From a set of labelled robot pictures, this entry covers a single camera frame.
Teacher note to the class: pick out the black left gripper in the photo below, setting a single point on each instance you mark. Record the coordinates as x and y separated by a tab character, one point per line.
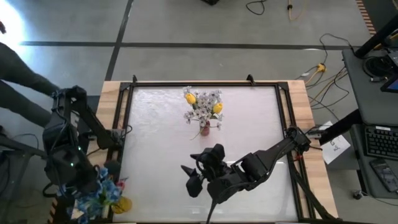
87	180

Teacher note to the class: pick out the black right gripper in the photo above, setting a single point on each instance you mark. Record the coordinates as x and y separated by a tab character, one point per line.
224	186

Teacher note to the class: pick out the blue artificial flower bunch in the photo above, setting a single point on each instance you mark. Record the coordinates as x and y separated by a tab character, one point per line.
110	191
88	207

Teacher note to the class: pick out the red artificial tulip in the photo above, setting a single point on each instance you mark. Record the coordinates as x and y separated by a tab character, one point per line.
120	185

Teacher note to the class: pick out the white artificial flower bunch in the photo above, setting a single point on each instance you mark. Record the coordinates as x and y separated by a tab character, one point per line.
214	93
188	115

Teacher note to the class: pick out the yellow artificial tulip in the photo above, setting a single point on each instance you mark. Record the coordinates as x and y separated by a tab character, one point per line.
190	98
217	108

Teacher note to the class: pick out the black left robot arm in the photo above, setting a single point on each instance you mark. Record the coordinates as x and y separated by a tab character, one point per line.
90	118

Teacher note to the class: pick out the red ribbed glass vase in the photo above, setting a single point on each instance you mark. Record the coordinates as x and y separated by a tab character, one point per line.
205	130

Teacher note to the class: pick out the white glossy table mat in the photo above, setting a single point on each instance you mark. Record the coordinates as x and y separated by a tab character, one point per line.
155	124

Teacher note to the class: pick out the grey metal stand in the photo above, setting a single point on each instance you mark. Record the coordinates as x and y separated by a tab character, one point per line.
18	147

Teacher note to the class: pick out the person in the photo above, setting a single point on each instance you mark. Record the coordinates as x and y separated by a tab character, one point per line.
18	71

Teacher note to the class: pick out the white paper sheet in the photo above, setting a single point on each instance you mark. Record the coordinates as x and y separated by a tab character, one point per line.
337	149

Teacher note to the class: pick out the black caster wheel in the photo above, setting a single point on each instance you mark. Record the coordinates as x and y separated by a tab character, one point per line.
357	195

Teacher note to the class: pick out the grey side desk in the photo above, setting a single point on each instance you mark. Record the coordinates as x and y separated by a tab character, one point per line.
367	102

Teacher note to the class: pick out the black smartphone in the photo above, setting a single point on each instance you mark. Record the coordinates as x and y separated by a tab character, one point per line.
385	175

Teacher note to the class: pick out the black keyboard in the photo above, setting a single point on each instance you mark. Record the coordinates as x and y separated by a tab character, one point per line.
382	143

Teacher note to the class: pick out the black tablet screen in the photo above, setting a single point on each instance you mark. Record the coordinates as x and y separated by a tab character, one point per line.
392	84

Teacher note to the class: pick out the dark mat with striped edge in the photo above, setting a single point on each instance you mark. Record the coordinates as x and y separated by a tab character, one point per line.
382	9

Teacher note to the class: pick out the black metal table frame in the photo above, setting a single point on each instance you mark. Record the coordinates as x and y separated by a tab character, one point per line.
217	84

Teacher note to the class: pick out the black frame bracket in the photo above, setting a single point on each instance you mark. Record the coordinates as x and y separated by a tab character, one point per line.
134	79
250	79

